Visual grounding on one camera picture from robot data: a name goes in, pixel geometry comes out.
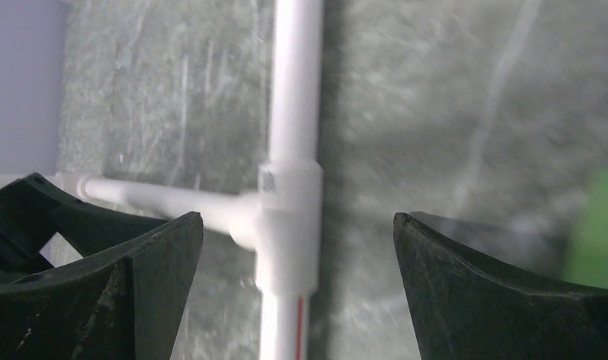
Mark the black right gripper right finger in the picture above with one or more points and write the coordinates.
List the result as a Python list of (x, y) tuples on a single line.
[(465, 304)]

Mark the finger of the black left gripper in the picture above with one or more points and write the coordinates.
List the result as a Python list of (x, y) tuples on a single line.
[(33, 210)]

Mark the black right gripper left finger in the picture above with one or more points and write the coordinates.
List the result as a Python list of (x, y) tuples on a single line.
[(126, 302)]

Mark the green wooden photo frame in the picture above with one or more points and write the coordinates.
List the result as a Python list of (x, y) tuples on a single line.
[(587, 260)]

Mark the white PVC pipe stand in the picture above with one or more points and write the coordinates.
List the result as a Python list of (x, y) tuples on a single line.
[(280, 222)]

